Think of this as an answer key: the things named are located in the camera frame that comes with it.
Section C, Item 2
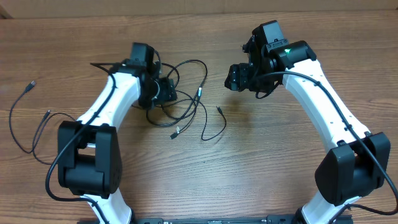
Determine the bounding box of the black cable bundle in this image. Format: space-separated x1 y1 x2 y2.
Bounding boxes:
132 58 228 142

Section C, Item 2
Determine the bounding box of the black separated usb cable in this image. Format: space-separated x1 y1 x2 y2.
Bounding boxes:
8 80 77 166

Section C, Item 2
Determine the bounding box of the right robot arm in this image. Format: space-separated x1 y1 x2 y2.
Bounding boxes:
224 21 397 223

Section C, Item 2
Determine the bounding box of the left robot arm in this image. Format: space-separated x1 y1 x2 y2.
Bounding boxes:
45 42 177 223

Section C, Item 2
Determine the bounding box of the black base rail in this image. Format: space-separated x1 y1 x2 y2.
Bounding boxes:
133 215 294 224

